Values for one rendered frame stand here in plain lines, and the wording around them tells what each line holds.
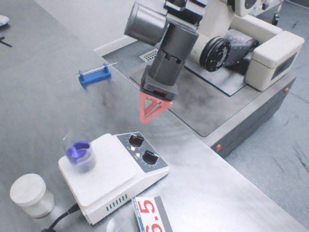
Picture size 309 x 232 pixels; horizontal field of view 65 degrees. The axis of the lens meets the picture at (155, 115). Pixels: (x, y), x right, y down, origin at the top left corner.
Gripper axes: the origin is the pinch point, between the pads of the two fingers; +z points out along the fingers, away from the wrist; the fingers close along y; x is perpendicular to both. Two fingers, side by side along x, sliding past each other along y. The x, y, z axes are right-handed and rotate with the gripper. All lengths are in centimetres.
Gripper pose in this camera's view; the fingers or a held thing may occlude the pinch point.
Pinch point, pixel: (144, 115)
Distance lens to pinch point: 52.2
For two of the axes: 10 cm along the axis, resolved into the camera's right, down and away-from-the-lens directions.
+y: 0.1, 5.0, -8.7
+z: -4.0, 8.0, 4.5
